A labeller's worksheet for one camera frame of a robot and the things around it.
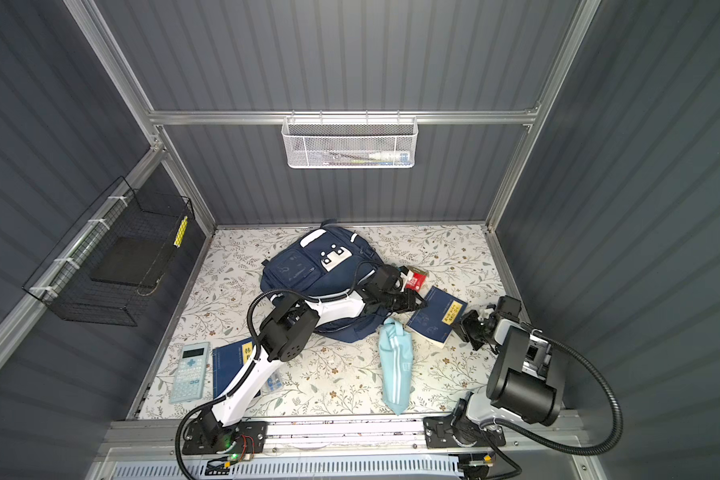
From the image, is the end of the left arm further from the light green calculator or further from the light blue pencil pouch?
the light green calculator

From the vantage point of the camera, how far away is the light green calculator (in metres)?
0.81

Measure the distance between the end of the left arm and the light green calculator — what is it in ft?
1.69

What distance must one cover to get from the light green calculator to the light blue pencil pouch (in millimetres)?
→ 517

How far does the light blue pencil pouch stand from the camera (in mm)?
771

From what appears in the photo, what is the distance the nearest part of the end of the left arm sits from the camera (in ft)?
2.70
